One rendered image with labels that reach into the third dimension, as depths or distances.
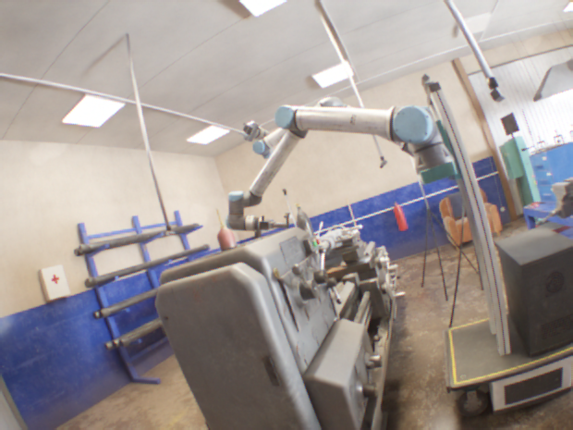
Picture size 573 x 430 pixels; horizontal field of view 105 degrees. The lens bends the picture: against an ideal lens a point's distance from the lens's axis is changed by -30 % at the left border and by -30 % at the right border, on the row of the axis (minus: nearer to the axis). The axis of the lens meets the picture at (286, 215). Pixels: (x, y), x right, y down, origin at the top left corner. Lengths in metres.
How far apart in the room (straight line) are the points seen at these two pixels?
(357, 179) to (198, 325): 5.45
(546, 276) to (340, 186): 5.19
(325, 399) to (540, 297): 1.10
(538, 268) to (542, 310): 0.22
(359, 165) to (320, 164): 0.80
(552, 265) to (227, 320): 1.42
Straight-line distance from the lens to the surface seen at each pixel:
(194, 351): 1.18
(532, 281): 1.62
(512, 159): 5.75
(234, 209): 1.75
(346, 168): 6.30
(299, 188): 6.53
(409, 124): 1.24
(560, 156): 2.64
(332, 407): 1.18
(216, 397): 1.24
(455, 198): 5.79
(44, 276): 3.93
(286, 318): 1.06
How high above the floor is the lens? 1.36
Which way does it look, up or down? 2 degrees up
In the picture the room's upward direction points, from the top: 18 degrees counter-clockwise
